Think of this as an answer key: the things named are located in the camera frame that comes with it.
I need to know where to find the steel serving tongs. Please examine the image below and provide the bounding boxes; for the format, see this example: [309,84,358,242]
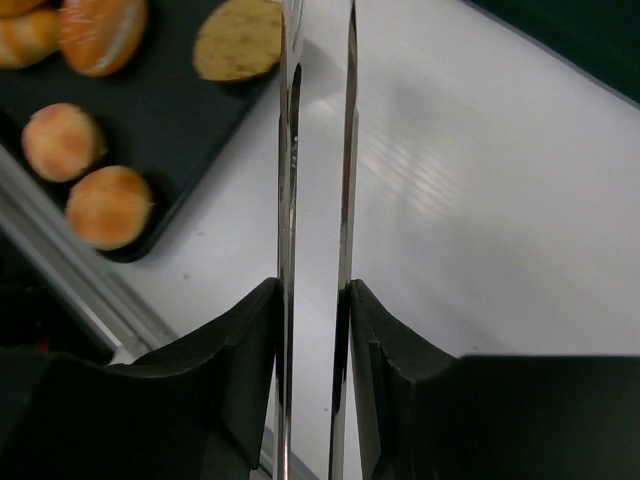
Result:
[273,1,359,479]

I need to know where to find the large orange brioche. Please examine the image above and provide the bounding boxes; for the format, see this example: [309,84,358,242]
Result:
[0,0,49,20]

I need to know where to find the round bread roll left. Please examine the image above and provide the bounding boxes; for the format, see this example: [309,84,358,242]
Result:
[21,103,108,183]

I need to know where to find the round bread roll right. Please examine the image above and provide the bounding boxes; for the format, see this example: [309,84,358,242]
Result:
[64,165,154,251]

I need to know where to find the round bread roll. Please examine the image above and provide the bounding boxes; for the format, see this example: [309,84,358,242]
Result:
[21,103,108,183]
[64,165,154,251]

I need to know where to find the striped long bread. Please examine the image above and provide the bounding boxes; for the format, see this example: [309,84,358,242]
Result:
[1,7,61,70]

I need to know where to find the sesame bun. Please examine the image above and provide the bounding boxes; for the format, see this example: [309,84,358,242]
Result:
[60,0,149,77]

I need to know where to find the seeded bread slice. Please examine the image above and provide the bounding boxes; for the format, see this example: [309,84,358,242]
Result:
[192,1,283,83]

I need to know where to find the black baking tray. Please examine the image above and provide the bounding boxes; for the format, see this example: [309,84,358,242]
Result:
[1,1,278,263]

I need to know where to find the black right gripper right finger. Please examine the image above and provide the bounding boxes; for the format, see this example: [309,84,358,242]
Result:
[351,280,639,479]

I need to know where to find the dark green placemat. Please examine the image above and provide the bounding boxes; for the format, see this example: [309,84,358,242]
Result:
[468,0,639,105]

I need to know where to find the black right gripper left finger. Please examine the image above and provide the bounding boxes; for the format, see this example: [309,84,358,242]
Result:
[1,278,282,479]

